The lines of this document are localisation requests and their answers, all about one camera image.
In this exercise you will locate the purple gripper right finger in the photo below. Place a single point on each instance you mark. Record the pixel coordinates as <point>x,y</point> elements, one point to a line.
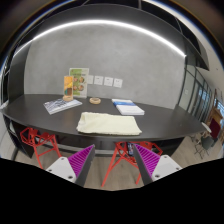
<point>152,166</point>

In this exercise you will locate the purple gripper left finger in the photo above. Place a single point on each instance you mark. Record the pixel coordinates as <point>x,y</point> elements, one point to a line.
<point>74,168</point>

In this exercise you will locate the cream folded towel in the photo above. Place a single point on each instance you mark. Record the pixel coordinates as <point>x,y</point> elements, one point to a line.
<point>107,124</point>

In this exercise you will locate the right red metal stool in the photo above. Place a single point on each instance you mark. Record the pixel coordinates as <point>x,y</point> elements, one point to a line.
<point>124,151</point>

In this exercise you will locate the red metal stool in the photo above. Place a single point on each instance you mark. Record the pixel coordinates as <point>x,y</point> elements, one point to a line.
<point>31,137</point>
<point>124,151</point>

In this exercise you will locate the left red metal stool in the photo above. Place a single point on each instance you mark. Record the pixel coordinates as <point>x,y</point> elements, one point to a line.
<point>31,137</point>

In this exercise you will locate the dark background chair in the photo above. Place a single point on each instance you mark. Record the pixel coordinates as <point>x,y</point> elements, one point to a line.
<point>204,144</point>

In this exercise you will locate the grey magazine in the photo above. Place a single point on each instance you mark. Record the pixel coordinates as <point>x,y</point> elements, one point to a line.
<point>60,105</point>

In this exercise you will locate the blue white book stack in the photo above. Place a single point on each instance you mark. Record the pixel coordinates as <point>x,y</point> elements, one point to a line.
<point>127,107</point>

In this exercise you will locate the round wooden ashtray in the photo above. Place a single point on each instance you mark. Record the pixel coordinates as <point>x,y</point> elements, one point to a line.
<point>95,100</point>

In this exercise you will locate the orange acrylic sign stand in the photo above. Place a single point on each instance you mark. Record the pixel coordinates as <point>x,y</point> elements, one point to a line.
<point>68,88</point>

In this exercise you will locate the white wall socket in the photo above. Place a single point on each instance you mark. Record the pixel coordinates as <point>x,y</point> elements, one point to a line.
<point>118,83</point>
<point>108,81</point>
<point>90,79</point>
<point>98,80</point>

